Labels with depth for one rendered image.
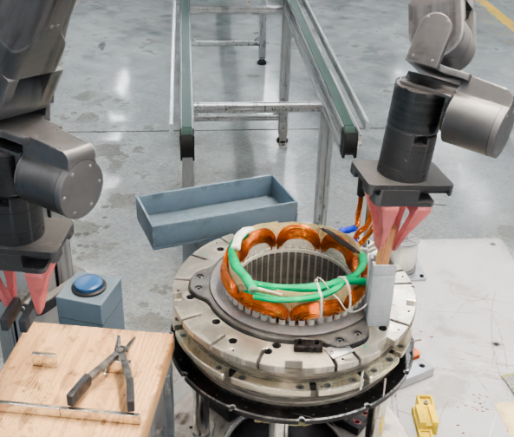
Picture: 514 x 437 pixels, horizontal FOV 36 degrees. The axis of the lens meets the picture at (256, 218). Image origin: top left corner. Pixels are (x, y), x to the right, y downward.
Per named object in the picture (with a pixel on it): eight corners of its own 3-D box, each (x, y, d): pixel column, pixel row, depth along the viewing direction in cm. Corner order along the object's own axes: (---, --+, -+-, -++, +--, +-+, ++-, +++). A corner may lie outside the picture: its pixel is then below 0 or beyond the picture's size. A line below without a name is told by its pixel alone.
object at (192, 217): (268, 304, 155) (273, 173, 140) (290, 337, 146) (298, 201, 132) (143, 331, 147) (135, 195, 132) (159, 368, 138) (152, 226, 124)
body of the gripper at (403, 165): (452, 200, 89) (467, 140, 85) (366, 199, 86) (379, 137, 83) (428, 175, 94) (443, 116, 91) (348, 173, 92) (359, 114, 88)
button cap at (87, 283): (107, 281, 116) (107, 275, 115) (95, 296, 113) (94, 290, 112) (82, 276, 117) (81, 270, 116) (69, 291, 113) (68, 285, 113)
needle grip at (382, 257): (389, 272, 95) (399, 229, 92) (375, 272, 95) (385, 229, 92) (385, 264, 97) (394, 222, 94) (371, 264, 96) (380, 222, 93)
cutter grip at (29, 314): (27, 333, 83) (25, 321, 82) (19, 332, 83) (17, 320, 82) (40, 309, 86) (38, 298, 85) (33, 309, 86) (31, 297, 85)
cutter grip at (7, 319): (8, 331, 83) (6, 319, 82) (1, 331, 83) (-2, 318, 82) (22, 309, 86) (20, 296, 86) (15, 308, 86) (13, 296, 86)
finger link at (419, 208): (420, 263, 92) (439, 191, 88) (362, 264, 90) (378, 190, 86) (399, 233, 98) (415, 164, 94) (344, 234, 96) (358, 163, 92)
